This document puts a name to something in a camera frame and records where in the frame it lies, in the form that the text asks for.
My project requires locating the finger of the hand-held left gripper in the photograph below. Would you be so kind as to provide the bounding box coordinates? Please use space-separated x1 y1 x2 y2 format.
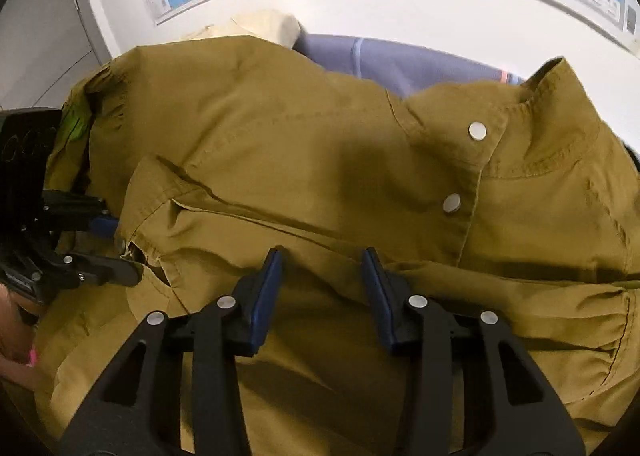
42 190 120 239
30 251 142 289

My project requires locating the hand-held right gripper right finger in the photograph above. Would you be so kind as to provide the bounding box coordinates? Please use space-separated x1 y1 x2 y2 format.
361 247 587 456

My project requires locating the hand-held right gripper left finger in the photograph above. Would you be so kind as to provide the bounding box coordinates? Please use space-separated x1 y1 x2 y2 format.
59 247 286 456

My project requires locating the olive snap-button jacket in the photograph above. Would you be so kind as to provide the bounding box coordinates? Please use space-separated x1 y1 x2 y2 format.
10 33 640 456

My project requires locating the person's left hand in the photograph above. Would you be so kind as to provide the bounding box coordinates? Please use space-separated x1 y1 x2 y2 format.
0 286 43 389

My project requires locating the grey cabinet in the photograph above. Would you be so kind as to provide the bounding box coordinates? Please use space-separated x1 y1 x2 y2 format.
0 0 111 112

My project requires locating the purple checked bed sheet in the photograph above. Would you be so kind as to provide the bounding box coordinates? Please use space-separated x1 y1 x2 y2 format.
292 33 531 97

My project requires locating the cream duvet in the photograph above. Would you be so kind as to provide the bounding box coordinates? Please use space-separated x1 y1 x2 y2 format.
192 10 303 44

